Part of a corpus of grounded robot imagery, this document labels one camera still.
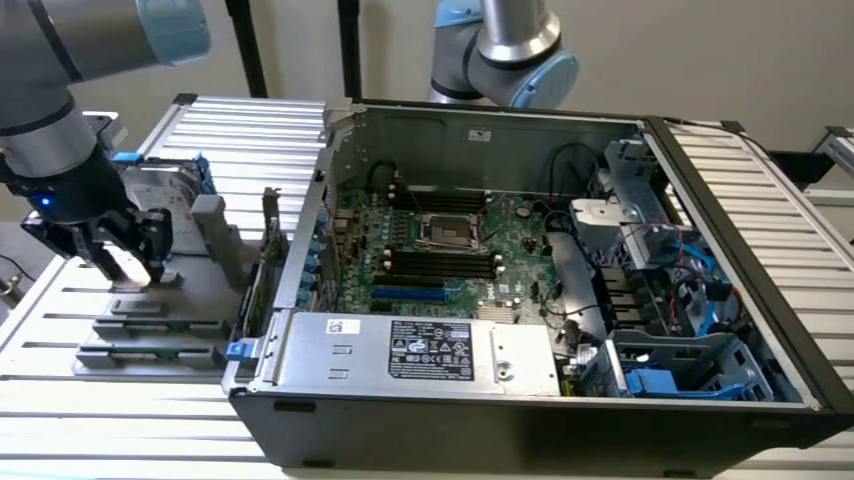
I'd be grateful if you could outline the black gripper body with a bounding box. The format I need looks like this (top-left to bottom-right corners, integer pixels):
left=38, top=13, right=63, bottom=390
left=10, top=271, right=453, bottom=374
left=0, top=144, right=135, bottom=229

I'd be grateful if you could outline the black expansion slot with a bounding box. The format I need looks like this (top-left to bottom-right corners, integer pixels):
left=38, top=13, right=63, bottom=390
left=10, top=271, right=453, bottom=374
left=370, top=273, right=448, bottom=289

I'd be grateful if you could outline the blue expansion slot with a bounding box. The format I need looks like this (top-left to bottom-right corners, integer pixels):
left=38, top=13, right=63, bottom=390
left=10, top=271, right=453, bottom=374
left=370, top=285, right=449, bottom=303

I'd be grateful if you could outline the black RAM slot bank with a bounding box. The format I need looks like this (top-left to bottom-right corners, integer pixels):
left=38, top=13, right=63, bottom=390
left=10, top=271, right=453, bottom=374
left=390, top=188, right=488, bottom=215
left=385, top=248, right=502, bottom=280

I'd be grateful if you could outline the metal CPU socket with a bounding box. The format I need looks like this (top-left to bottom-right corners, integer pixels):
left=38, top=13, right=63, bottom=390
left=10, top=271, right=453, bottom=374
left=412, top=212, right=488, bottom=250

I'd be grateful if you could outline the grey parts rack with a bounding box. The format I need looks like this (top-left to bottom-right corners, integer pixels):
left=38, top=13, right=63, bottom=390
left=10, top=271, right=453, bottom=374
left=70, top=194, right=269, bottom=379

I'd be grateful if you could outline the green graphics card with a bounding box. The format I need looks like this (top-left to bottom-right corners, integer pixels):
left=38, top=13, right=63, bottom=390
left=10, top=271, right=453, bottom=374
left=238, top=186, right=293, bottom=337

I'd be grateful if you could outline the blue case latch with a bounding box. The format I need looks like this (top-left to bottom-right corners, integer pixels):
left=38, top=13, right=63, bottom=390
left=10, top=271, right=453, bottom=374
left=226, top=338, right=261, bottom=362

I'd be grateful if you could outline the black stand pole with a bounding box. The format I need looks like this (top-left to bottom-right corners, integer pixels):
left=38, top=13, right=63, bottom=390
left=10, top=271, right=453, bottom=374
left=335, top=0, right=366, bottom=100
left=223, top=0, right=270, bottom=99

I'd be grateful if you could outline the silver power supply unit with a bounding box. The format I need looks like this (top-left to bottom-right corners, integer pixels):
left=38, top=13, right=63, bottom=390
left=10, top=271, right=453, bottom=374
left=273, top=310, right=564, bottom=397

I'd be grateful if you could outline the silver chipset heatsink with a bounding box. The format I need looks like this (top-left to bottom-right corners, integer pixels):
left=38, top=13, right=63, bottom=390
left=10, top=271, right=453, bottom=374
left=476, top=305, right=521, bottom=325

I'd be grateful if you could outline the green motherboard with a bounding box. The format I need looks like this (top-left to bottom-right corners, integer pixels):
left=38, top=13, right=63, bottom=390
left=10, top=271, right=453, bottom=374
left=318, top=187, right=606, bottom=361

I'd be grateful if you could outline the black open PC case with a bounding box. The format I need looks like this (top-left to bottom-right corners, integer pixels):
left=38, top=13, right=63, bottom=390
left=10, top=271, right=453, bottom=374
left=221, top=97, right=854, bottom=470

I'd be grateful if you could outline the grey metal disk bay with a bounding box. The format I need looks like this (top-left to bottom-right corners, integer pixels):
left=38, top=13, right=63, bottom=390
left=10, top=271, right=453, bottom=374
left=592, top=138, right=700, bottom=261

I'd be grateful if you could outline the blue plastic disk bay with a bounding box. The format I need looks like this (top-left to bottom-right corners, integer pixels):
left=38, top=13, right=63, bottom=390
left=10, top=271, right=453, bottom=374
left=600, top=327, right=781, bottom=403

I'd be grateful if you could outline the hard disk with blue bracket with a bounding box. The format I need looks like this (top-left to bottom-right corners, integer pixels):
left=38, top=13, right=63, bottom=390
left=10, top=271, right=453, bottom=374
left=113, top=151, right=217, bottom=254

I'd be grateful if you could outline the thin black cable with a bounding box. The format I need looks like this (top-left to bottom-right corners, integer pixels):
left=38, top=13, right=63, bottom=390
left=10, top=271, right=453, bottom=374
left=0, top=253, right=39, bottom=307

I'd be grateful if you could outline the black short looped wire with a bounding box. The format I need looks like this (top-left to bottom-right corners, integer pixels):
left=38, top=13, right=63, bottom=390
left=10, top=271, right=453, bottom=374
left=369, top=159, right=401, bottom=194

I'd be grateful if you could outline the grey air duct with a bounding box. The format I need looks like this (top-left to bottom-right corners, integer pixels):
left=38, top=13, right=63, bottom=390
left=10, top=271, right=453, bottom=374
left=545, top=230, right=609, bottom=344

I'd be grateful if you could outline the blue data wire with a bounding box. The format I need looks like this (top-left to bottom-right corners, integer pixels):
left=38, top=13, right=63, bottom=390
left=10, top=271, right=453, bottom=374
left=666, top=239, right=740, bottom=334

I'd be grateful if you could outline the black table edge cable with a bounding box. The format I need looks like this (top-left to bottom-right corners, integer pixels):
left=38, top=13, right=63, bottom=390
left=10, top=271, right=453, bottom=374
left=664, top=117, right=813, bottom=194

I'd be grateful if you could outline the aluminium profile frame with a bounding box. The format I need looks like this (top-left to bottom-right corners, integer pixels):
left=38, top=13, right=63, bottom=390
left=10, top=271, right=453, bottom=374
left=800, top=126, right=854, bottom=206

